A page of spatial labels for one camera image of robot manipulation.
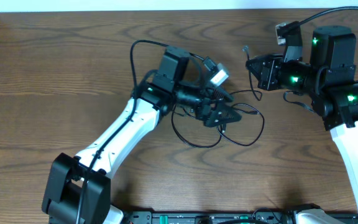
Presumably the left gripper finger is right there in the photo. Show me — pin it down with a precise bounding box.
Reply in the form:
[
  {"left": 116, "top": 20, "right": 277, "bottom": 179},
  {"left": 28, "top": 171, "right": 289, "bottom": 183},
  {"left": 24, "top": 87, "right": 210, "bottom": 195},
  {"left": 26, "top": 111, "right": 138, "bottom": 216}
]
[
  {"left": 213, "top": 86, "right": 234, "bottom": 103},
  {"left": 203, "top": 103, "right": 242, "bottom": 128}
]

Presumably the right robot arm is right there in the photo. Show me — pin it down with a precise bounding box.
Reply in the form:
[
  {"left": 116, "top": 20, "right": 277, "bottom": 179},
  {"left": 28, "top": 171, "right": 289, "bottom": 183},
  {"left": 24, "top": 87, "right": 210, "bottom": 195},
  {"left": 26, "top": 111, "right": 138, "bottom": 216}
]
[{"left": 246, "top": 26, "right": 358, "bottom": 210}]

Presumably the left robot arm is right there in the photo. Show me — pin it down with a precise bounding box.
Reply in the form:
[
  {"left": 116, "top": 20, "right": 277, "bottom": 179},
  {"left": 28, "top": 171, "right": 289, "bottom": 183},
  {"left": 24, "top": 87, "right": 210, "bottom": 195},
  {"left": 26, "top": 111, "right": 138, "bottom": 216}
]
[{"left": 42, "top": 46, "right": 241, "bottom": 223}]

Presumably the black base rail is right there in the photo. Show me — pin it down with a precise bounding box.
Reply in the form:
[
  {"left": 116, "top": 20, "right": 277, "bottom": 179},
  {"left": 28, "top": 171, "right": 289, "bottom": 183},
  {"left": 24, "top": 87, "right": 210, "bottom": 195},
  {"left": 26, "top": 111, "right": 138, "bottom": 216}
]
[{"left": 113, "top": 203, "right": 358, "bottom": 224}]

